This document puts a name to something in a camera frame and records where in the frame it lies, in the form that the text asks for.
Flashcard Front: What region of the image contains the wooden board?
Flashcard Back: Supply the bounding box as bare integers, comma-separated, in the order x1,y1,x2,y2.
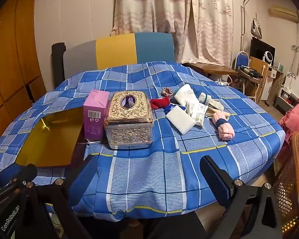
249,56,269,80

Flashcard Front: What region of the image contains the blue folding chair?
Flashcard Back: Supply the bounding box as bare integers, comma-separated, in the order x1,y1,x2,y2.
235,51,261,100

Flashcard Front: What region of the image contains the rattan chair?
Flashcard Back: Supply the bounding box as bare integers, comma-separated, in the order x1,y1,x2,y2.
273,132,299,235

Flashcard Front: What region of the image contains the white cabinet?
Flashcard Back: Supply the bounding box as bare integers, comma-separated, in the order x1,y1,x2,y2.
260,66,284,101

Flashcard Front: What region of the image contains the gold metal tray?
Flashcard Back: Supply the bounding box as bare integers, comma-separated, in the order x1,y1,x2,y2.
15,107,86,168

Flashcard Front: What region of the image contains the purple cardboard box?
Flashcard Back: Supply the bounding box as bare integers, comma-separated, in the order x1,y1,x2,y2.
83,90,110,142

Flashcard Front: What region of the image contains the wooden desk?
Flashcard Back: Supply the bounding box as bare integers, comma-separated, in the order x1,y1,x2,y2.
183,62,238,78

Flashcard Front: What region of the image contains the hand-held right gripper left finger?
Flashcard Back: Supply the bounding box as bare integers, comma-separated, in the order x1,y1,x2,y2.
35,154,99,239

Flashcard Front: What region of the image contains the cream cloth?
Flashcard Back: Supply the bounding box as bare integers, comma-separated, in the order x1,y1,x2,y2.
206,107,230,119

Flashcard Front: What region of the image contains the white round fan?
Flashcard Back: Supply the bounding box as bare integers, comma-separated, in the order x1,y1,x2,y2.
264,50,276,63

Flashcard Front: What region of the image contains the pink blanket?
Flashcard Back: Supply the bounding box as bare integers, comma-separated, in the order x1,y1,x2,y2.
278,97,299,160

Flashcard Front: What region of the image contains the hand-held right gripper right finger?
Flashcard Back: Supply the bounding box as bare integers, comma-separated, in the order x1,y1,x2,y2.
200,155,283,239

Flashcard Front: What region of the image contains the blue tissue pack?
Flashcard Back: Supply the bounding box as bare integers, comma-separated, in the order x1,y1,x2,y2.
164,103,187,115

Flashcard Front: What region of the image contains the red plush doll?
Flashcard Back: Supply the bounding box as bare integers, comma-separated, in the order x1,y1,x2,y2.
149,97,171,110

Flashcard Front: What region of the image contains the printed beige curtain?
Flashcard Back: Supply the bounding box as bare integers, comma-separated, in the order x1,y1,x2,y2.
181,0,234,66
112,0,197,64

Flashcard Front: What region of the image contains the wooden wardrobe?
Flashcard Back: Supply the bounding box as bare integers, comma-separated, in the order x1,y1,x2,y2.
0,0,48,140

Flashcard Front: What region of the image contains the ornate silver tissue box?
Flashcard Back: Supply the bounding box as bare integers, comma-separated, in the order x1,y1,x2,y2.
104,91,154,150

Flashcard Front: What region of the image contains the air conditioner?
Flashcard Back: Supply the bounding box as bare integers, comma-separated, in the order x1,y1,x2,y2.
268,6,299,22

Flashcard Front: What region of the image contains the white knit cloth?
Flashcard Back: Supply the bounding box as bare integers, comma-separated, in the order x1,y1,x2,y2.
173,84,198,105

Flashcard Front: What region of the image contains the grey yellow blue chair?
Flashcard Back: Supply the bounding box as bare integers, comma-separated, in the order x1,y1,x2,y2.
63,33,175,80

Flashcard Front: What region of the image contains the black monitor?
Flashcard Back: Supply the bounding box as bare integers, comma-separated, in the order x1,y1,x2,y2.
250,37,276,63

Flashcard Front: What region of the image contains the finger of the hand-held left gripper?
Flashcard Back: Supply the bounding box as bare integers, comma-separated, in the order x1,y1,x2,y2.
0,166,24,190
12,164,38,195

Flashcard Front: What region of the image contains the white wet wipe packet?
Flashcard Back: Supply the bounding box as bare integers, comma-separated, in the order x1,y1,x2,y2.
191,104,209,127

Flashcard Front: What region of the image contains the black tool on chair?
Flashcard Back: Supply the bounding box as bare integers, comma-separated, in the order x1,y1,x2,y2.
239,65,263,79

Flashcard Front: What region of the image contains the blue plaid blanket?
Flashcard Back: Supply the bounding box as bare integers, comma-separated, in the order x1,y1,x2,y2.
0,61,286,221

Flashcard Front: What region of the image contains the grey storage box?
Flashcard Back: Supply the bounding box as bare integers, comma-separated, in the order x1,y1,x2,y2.
275,87,299,110

